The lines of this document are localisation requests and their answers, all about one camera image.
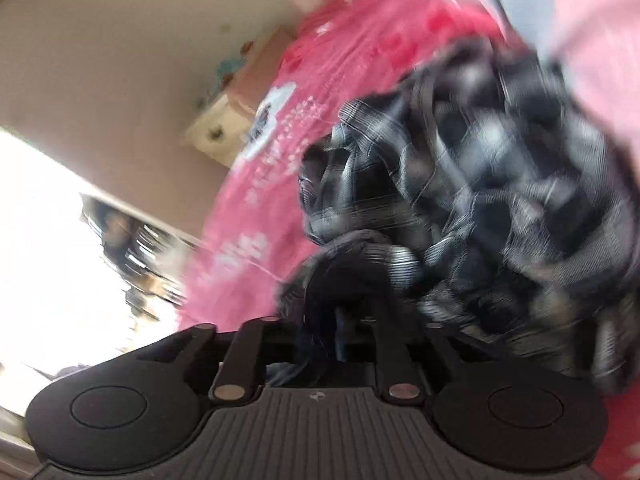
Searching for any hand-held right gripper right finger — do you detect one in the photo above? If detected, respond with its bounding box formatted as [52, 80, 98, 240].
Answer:
[360, 316, 482, 403]

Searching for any cream nightstand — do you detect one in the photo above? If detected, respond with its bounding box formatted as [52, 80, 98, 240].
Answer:
[184, 27, 296, 168]

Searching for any pink grey floral quilt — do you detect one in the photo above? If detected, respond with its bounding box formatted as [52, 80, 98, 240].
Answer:
[350, 0, 640, 151]

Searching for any plaid shirt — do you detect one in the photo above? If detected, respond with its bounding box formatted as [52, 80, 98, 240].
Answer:
[277, 37, 640, 396]

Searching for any red floral bed sheet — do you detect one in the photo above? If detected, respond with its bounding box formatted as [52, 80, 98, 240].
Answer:
[177, 0, 640, 480]

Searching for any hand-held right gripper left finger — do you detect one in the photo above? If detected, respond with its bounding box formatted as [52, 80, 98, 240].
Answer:
[135, 316, 281, 403]

